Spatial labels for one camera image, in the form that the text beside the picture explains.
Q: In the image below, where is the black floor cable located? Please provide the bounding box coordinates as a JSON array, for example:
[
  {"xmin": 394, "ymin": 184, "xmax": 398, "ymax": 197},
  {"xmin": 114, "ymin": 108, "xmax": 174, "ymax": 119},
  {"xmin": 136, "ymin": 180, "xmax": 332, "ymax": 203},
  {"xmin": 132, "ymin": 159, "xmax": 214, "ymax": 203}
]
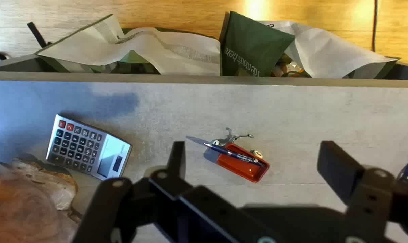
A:
[{"xmin": 370, "ymin": 0, "xmax": 379, "ymax": 53}]

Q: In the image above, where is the red toy cart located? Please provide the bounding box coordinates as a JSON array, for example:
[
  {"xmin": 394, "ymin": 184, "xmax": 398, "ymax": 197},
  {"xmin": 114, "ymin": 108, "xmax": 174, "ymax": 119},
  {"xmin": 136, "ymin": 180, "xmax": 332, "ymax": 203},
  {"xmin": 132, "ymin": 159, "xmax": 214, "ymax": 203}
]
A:
[{"xmin": 185, "ymin": 127, "xmax": 271, "ymax": 184}]

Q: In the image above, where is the white plastic bag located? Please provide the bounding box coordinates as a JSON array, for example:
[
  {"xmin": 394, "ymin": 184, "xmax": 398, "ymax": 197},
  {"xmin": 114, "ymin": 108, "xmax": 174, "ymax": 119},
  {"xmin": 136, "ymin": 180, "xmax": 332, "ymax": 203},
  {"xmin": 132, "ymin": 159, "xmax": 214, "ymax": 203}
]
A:
[{"xmin": 262, "ymin": 19, "xmax": 398, "ymax": 80}]

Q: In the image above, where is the black rod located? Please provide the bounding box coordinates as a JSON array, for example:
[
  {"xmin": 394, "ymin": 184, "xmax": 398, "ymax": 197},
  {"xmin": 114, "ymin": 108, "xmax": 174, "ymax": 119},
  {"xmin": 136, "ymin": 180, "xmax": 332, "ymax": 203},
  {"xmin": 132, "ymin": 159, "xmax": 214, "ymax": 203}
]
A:
[{"xmin": 25, "ymin": 20, "xmax": 50, "ymax": 49}]

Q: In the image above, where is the pile of cloth bags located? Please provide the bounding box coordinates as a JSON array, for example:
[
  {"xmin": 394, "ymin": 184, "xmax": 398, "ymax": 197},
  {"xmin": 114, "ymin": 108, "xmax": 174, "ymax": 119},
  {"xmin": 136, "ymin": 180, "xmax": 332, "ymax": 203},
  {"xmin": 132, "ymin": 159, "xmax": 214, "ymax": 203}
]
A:
[{"xmin": 36, "ymin": 12, "xmax": 222, "ymax": 77}]

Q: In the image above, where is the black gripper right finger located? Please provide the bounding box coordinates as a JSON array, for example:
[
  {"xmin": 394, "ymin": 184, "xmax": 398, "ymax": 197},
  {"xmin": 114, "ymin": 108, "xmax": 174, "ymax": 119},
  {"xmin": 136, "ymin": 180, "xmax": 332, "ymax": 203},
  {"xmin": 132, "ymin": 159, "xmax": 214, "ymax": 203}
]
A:
[{"xmin": 317, "ymin": 140, "xmax": 395, "ymax": 243}]

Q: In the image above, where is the green shopping bag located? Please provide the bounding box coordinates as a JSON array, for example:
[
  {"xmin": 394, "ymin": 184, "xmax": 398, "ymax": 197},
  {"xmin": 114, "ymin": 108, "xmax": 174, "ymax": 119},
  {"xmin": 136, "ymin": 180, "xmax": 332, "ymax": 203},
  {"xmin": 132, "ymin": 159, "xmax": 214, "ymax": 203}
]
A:
[{"xmin": 217, "ymin": 11, "xmax": 297, "ymax": 78}]

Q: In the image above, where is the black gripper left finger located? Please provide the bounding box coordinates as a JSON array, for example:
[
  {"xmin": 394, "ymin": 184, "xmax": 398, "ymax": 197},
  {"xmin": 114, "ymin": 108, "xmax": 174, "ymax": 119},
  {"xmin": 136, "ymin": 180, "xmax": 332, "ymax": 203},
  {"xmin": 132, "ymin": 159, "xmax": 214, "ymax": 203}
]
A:
[{"xmin": 73, "ymin": 140, "xmax": 194, "ymax": 243}]

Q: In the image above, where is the grey pocket calculator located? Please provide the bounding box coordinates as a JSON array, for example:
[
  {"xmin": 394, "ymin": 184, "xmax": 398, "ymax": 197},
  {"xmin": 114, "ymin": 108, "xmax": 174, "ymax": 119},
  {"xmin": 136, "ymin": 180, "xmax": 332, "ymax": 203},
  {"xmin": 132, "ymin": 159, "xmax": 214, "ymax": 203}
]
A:
[{"xmin": 44, "ymin": 113, "xmax": 132, "ymax": 181}]

